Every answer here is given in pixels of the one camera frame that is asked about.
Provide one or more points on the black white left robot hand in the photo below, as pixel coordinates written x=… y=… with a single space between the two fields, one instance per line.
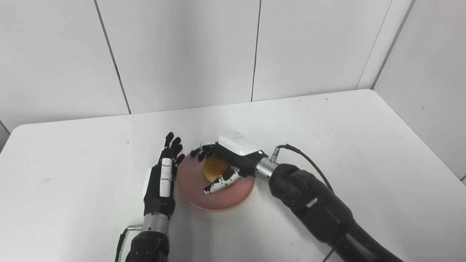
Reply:
x=162 y=182

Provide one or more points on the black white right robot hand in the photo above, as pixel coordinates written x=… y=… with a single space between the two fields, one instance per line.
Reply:
x=233 y=156

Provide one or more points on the hamburger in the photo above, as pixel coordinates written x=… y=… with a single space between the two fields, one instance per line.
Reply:
x=214 y=171

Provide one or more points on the pink plate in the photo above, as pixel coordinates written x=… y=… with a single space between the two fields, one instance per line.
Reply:
x=204 y=193

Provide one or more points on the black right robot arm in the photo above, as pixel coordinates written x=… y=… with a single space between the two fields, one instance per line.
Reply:
x=320 y=207

